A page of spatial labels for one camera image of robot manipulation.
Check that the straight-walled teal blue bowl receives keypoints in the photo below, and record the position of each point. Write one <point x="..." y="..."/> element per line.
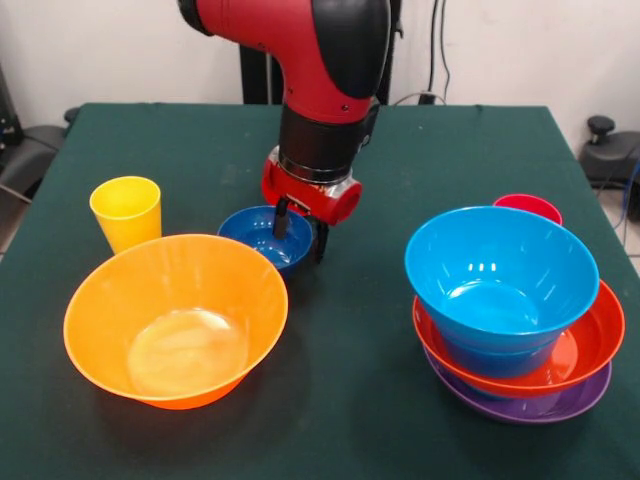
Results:
<point x="500" y="362"/>

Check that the shallow purple bowl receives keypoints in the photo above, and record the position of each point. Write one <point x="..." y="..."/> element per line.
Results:
<point x="525" y="412"/>

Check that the large blue bowl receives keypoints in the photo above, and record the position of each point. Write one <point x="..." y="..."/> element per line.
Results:
<point x="500" y="265"/>

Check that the black base with knob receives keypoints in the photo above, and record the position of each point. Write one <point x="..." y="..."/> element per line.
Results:
<point x="607" y="150"/>

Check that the dark green tablecloth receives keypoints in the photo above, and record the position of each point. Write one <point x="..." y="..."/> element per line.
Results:
<point x="350" y="440"/>

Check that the small dark blue bowl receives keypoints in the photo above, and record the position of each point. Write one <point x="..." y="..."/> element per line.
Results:
<point x="250" y="232"/>

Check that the large orange bowl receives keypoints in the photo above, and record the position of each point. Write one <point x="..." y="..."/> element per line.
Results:
<point x="175" y="280"/>

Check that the yellow cup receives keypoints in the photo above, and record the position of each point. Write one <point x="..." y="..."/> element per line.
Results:
<point x="125" y="215"/>

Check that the black table clamp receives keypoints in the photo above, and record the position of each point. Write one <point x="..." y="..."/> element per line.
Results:
<point x="70" y="115"/>

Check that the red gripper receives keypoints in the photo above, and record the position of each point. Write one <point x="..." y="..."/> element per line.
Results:
<point x="310" y="197"/>

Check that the black chair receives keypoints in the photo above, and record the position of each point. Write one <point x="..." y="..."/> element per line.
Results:
<point x="27" y="155"/>

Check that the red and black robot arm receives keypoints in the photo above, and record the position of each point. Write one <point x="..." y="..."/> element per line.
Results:
<point x="320" y="75"/>

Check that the shallow red-orange bowl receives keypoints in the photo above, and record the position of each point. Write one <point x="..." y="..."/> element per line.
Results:
<point x="600" y="335"/>

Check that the pink-red cup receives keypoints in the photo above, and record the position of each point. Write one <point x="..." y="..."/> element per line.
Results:
<point x="530" y="206"/>

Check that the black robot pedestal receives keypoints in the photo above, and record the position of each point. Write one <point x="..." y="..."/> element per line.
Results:
<point x="255" y="75"/>

